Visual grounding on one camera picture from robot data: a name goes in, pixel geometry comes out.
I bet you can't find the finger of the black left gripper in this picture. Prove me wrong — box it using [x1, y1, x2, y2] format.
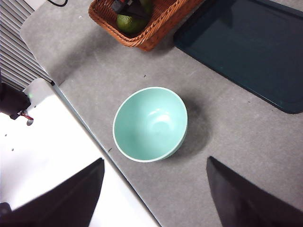
[126, 1, 150, 19]

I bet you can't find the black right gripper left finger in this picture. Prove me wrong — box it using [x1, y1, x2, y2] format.
[0, 157, 105, 227]

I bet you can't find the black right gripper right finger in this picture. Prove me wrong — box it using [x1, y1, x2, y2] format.
[206, 156, 303, 227]

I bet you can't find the green avocado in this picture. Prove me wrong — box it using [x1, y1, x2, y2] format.
[116, 0, 154, 34]

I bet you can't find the teal bowl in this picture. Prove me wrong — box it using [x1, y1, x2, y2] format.
[112, 86, 189, 163]

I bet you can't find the brown wicker basket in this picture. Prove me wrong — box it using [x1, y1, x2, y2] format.
[88, 0, 206, 52]

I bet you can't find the black rectangular tray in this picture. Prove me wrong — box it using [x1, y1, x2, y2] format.
[173, 0, 303, 114]

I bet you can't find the grey ribbed panel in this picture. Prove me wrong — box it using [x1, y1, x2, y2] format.
[0, 0, 55, 91]

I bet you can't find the thin black cable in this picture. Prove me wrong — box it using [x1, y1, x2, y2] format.
[47, 0, 69, 7]

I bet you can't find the black device with red wire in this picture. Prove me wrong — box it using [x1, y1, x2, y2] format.
[0, 81, 34, 121]

